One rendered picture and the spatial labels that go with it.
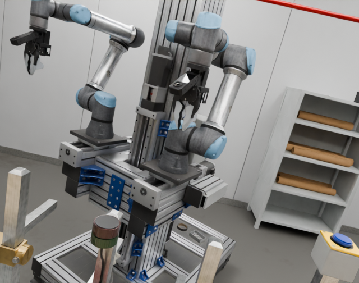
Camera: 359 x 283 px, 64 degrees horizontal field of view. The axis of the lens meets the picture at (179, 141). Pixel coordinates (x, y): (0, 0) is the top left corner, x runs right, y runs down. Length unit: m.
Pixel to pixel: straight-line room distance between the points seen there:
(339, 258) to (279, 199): 3.11
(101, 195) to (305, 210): 2.90
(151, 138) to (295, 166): 2.50
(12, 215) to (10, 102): 3.14
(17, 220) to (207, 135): 0.76
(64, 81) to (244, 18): 2.11
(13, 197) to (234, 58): 1.00
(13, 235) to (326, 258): 0.74
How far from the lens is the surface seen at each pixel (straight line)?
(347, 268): 0.75
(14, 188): 0.81
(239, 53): 1.36
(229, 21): 3.36
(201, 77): 0.95
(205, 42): 0.90
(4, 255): 0.90
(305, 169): 3.77
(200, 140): 1.23
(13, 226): 0.85
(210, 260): 0.72
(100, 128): 1.58
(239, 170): 3.57
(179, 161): 1.30
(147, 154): 1.52
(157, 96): 1.46
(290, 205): 3.90
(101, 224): 0.67
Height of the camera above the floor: 1.50
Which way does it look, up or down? 15 degrees down
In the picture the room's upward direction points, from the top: 14 degrees clockwise
